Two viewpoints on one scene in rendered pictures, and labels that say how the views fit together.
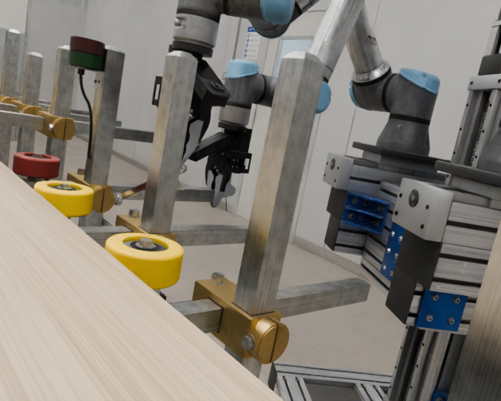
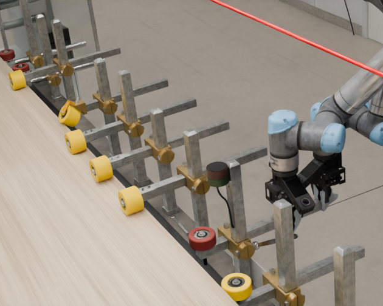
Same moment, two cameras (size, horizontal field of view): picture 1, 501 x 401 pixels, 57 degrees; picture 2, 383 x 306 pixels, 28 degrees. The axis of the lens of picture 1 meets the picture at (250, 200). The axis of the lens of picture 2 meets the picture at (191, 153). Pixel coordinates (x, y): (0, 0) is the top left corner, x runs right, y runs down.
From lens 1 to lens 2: 145 cm
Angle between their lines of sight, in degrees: 24
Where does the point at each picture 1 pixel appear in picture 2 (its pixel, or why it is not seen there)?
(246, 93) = not seen: hidden behind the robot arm
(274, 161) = (340, 292)
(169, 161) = (288, 256)
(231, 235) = not seen: hidden behind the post
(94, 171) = (238, 235)
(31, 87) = (160, 136)
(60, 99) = (194, 167)
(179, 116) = (287, 234)
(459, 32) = not seen: outside the picture
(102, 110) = (234, 201)
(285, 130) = (341, 281)
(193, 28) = (283, 166)
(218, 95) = (307, 209)
